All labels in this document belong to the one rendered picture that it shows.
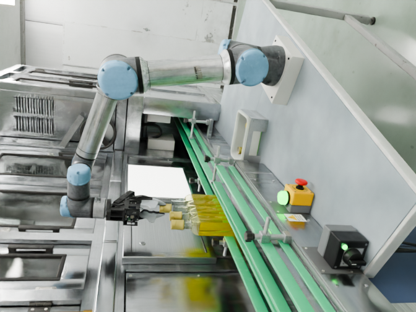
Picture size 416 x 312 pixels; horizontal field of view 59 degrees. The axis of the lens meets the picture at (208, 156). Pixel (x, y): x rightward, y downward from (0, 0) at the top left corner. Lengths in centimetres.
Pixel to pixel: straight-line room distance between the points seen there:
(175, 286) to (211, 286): 12
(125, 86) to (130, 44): 388
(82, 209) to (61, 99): 112
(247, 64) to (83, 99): 135
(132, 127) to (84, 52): 282
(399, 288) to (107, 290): 81
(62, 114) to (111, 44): 275
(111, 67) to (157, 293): 72
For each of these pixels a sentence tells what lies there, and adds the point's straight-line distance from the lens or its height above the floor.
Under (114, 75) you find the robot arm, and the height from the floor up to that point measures 138.
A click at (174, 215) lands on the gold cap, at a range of 136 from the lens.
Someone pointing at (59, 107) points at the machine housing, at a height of 172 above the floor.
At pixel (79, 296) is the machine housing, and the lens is 125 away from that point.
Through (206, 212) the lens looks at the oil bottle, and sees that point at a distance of 137.
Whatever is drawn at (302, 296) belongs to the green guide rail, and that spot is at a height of 94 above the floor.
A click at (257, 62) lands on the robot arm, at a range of 121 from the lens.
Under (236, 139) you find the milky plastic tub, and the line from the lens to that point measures 176.
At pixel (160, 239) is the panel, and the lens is 147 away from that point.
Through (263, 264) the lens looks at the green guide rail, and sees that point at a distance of 109.
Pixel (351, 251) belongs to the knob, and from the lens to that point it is 96.
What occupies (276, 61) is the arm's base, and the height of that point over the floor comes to 83.
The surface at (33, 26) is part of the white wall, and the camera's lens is 562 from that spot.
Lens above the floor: 135
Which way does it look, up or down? 13 degrees down
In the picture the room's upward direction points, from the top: 86 degrees counter-clockwise
